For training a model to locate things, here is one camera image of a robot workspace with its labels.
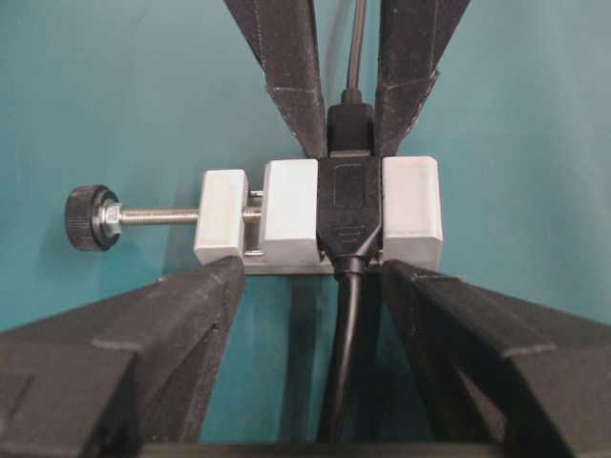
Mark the white mini clamp vise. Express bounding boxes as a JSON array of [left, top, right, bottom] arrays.
[[64, 156, 443, 275]]

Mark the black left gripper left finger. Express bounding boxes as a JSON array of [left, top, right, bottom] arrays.
[[1, 258, 244, 457]]

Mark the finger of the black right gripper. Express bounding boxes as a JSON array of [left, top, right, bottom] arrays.
[[225, 0, 327, 158], [374, 0, 470, 156]]

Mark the black female USB cable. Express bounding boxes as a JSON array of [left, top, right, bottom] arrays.
[[314, 156, 384, 443]]

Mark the black male USB cable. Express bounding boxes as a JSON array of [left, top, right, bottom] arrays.
[[327, 0, 376, 158]]

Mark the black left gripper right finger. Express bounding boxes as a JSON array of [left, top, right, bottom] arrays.
[[381, 260, 610, 457]]

